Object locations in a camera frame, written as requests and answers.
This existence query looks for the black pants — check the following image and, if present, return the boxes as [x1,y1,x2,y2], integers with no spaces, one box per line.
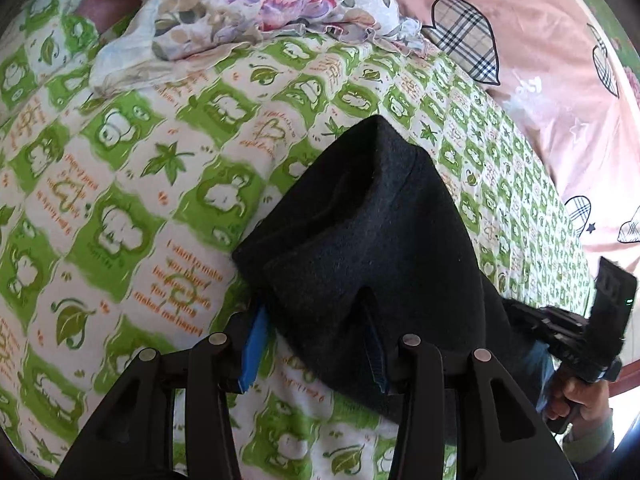
[233,115,553,421]

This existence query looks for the person's right hand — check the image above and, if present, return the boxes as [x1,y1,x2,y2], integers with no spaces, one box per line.
[544,370,612,439]

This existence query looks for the green white patterned bedsheet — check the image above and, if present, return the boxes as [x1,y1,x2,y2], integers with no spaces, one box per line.
[1,0,590,477]

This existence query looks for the pink quilt with plaid hearts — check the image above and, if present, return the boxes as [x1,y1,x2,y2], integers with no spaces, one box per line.
[397,0,639,272]

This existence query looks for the floral ruffled pillow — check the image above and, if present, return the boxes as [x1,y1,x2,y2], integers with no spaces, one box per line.
[89,0,430,96]

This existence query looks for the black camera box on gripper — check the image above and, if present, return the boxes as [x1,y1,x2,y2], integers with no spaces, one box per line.
[587,257,637,364]

